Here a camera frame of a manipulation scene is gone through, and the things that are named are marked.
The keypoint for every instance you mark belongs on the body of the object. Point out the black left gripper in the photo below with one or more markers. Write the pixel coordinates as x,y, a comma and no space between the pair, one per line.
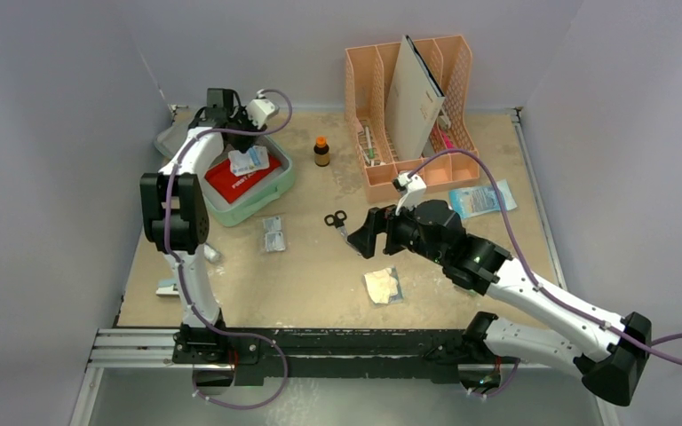
241,115

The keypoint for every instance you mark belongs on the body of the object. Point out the gauze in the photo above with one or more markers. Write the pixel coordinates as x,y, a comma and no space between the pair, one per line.
383,286

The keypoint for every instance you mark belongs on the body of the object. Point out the small white blue tube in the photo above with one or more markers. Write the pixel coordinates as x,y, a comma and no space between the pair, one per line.
211,255

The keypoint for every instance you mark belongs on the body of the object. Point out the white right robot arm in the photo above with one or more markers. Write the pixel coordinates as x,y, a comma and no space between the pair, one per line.
603,349

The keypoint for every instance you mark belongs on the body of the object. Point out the peach desk file organizer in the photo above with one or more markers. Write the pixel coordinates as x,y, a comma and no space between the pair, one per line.
368,75

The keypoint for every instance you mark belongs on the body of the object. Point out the pink item in organizer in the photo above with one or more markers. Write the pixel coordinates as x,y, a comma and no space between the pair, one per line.
446,140

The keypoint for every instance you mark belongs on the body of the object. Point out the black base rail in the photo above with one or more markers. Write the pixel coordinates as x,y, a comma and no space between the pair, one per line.
252,354

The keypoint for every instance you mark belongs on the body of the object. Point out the white blue mask packet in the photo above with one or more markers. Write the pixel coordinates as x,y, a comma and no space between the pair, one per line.
255,158

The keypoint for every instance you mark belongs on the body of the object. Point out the green medicine case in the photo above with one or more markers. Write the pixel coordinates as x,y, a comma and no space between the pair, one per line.
206,181

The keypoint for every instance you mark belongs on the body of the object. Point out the black handled scissors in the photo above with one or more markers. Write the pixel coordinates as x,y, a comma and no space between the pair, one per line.
337,220

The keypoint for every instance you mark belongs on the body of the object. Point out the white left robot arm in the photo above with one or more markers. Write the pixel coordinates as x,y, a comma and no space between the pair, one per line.
175,215

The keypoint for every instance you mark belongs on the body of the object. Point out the beige folder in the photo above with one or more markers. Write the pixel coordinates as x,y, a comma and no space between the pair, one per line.
413,103

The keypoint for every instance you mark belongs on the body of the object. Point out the blue white stapler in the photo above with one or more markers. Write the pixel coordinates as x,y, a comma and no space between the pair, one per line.
167,288

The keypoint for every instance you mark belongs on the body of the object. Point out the clear bag alcohol pads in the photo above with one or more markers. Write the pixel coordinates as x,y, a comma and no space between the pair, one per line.
274,239

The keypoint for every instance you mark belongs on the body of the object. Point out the blue wet wipes pack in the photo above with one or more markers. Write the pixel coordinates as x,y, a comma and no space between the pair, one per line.
478,200

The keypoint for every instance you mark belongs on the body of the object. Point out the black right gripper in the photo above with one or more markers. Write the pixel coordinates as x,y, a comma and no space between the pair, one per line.
388,230

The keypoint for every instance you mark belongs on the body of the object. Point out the red first aid pouch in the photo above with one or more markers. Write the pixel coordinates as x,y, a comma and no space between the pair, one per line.
230,187

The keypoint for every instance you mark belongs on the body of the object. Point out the brown bottle orange cap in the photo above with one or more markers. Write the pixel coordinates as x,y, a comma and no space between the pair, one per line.
321,152

